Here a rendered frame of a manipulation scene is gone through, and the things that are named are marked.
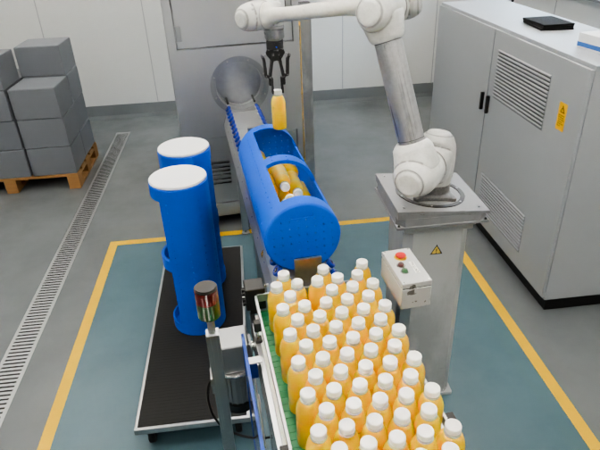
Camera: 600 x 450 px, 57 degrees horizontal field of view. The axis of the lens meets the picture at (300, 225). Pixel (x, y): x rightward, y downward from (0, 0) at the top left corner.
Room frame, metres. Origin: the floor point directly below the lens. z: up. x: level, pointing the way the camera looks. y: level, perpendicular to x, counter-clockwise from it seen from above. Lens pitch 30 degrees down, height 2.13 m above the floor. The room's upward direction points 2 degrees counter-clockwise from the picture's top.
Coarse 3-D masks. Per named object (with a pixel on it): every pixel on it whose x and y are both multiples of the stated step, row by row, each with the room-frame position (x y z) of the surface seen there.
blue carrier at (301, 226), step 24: (240, 144) 2.54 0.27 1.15; (264, 144) 2.57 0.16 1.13; (288, 144) 2.59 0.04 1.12; (264, 168) 2.09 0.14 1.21; (264, 192) 1.91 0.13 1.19; (312, 192) 2.16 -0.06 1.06; (264, 216) 1.78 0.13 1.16; (288, 216) 1.71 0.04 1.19; (312, 216) 1.73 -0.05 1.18; (264, 240) 1.70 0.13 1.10; (288, 240) 1.71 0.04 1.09; (312, 240) 1.73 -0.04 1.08; (336, 240) 1.74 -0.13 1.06; (288, 264) 1.71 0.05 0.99
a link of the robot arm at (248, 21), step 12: (336, 0) 2.30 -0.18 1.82; (348, 0) 2.28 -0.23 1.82; (240, 12) 2.28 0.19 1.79; (252, 12) 2.28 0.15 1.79; (264, 12) 2.29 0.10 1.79; (276, 12) 2.28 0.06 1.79; (288, 12) 2.27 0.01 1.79; (300, 12) 2.27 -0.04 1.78; (312, 12) 2.27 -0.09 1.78; (324, 12) 2.28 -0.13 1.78; (336, 12) 2.28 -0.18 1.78; (348, 12) 2.27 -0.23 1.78; (240, 24) 2.28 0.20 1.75; (252, 24) 2.27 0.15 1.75; (264, 24) 2.29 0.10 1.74
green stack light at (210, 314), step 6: (198, 306) 1.19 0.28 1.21; (216, 306) 1.20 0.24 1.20; (198, 312) 1.19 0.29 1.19; (204, 312) 1.18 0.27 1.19; (210, 312) 1.19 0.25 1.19; (216, 312) 1.20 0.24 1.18; (198, 318) 1.20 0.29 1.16; (204, 318) 1.18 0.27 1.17; (210, 318) 1.18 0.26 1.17; (216, 318) 1.19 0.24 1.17
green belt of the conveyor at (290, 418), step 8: (264, 312) 1.54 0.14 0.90; (264, 320) 1.50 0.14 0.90; (264, 328) 1.46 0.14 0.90; (272, 336) 1.42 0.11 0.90; (272, 344) 1.38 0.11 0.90; (272, 352) 1.34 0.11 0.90; (272, 360) 1.30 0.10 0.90; (280, 368) 1.27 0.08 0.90; (280, 376) 1.23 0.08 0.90; (280, 384) 1.20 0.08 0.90; (280, 392) 1.17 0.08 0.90; (288, 408) 1.11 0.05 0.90; (288, 416) 1.08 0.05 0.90; (288, 424) 1.05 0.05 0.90; (288, 432) 1.02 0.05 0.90; (296, 440) 1.00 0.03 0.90; (296, 448) 0.97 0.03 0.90
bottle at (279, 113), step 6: (276, 96) 2.47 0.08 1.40; (282, 96) 2.48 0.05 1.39; (276, 102) 2.46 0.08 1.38; (282, 102) 2.46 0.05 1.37; (276, 108) 2.46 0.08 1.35; (282, 108) 2.46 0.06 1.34; (276, 114) 2.46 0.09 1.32; (282, 114) 2.46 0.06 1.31; (276, 120) 2.46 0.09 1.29; (282, 120) 2.46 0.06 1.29; (276, 126) 2.46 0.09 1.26; (282, 126) 2.46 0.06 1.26
